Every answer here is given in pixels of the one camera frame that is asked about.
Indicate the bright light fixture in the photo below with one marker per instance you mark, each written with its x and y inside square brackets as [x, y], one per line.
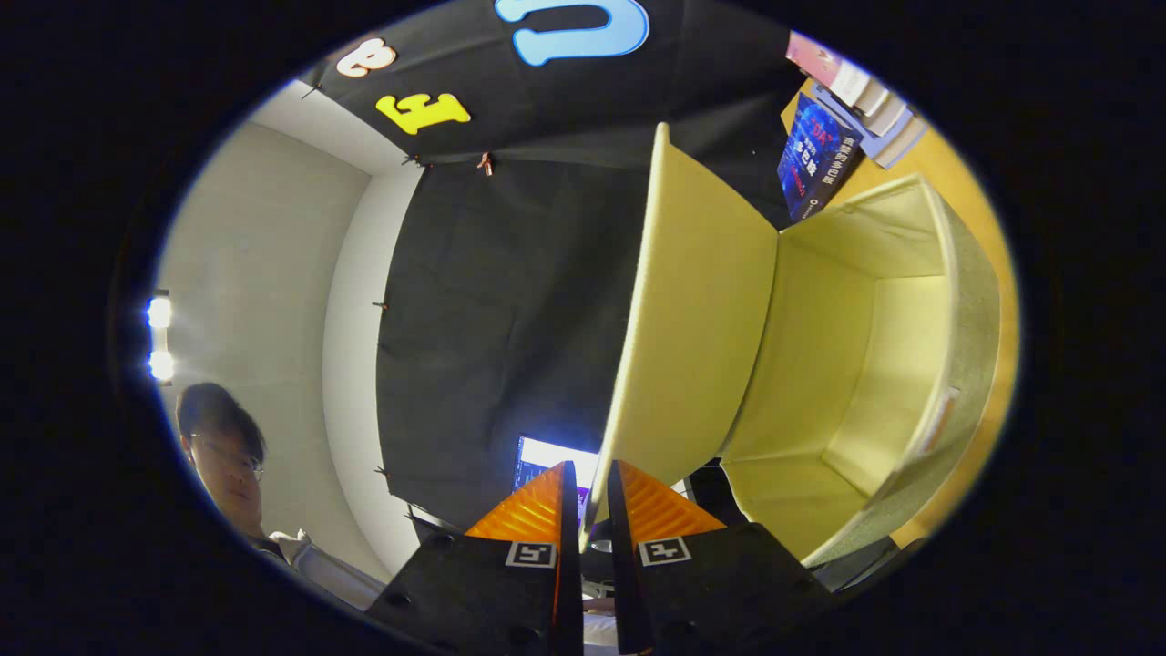
[159, 312]

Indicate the black backdrop cloth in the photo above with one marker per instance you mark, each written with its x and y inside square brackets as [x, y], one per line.
[492, 319]

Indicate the dark blue book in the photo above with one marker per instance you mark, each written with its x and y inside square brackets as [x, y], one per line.
[815, 155]

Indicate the person's body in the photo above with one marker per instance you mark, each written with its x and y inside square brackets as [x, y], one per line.
[223, 456]

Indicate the white book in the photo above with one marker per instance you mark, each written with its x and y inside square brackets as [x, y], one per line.
[861, 91]

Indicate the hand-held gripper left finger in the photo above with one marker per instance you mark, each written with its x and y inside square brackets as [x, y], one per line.
[571, 547]

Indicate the pink clothes peg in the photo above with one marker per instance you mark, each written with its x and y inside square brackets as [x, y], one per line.
[485, 164]

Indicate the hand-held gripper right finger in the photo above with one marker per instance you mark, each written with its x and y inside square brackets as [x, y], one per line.
[624, 547]

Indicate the green fabric storage box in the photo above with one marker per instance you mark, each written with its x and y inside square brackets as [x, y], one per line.
[820, 364]

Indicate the pale blue book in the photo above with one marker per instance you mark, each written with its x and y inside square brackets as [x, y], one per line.
[897, 146]

